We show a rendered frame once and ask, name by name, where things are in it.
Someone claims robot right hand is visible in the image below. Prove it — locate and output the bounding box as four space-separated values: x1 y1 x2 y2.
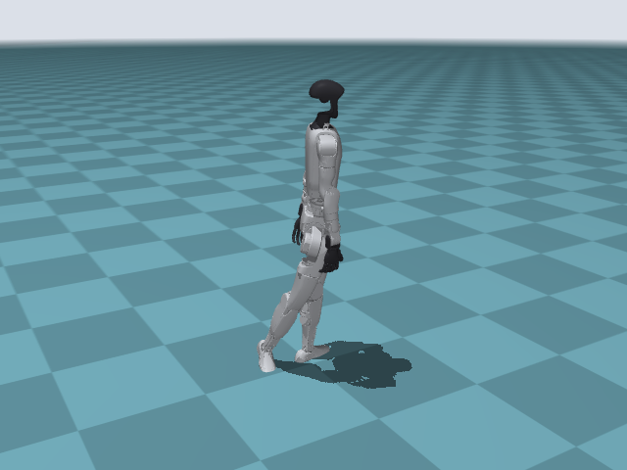
319 235 343 273

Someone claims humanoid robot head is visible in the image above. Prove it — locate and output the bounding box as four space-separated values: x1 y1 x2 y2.
309 79 344 130

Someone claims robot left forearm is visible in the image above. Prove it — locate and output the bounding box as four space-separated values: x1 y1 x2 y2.
301 171 311 209

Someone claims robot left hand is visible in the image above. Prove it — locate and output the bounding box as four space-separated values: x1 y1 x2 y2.
292 204 304 245

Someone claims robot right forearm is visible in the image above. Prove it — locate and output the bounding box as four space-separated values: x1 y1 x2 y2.
321 188 341 246

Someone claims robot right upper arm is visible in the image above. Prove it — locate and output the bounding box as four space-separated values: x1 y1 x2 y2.
316 135 340 201

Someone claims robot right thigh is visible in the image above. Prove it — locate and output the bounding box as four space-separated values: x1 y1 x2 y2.
287 226 328 313

